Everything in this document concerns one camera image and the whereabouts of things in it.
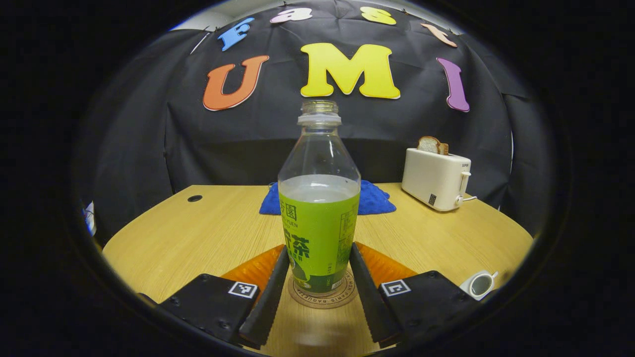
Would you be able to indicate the blue towel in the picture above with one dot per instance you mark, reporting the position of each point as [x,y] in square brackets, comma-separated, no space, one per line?
[377,201]

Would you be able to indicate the black backdrop cloth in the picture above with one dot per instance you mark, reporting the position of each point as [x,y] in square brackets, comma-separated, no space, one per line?
[149,148]

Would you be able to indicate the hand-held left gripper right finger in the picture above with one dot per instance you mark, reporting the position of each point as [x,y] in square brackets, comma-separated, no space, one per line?
[369,307]

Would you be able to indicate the green label water bottle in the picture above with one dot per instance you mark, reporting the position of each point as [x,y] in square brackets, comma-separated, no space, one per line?
[317,223]

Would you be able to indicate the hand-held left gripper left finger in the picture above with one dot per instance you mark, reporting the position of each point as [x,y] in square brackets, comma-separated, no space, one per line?
[270,307]

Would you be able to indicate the white side table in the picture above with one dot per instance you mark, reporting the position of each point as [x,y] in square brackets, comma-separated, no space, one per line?
[90,218]

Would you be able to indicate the round cork coaster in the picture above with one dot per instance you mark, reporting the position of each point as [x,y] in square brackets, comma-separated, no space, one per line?
[322,300]

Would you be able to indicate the white toaster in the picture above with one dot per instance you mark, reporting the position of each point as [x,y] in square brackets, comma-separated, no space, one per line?
[431,178]

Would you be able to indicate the bread slice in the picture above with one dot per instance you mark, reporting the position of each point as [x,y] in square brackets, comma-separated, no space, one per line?
[429,145]

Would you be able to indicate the white floral teacup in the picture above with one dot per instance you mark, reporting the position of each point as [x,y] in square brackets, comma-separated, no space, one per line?
[480,285]

